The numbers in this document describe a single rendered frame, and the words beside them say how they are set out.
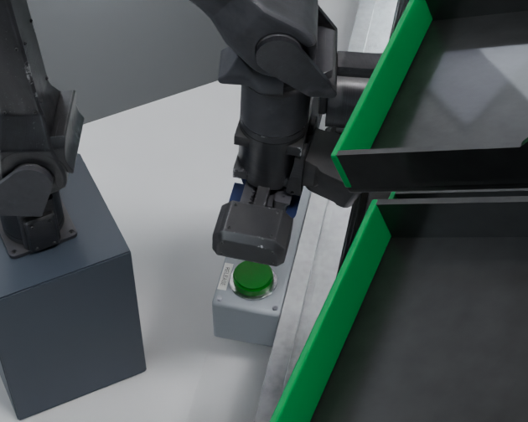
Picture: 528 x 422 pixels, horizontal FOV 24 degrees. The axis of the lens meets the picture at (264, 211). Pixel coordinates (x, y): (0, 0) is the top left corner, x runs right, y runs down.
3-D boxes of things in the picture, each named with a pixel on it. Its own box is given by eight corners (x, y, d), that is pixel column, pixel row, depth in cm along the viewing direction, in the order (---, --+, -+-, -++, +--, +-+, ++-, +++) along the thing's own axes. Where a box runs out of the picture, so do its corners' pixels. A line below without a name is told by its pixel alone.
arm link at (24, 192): (-17, 217, 107) (-30, 167, 102) (2, 142, 112) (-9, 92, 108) (59, 219, 106) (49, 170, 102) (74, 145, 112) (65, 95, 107)
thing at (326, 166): (287, 156, 100) (366, 172, 99) (308, 95, 105) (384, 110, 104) (285, 202, 105) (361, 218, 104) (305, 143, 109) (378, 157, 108)
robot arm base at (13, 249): (-11, 211, 115) (-22, 167, 110) (55, 188, 116) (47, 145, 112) (12, 264, 111) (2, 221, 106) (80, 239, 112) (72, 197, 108)
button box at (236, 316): (212, 337, 125) (210, 301, 120) (256, 187, 138) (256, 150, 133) (280, 349, 124) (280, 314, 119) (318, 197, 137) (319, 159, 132)
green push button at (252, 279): (229, 298, 121) (229, 286, 120) (238, 267, 124) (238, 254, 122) (268, 305, 121) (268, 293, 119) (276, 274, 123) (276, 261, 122)
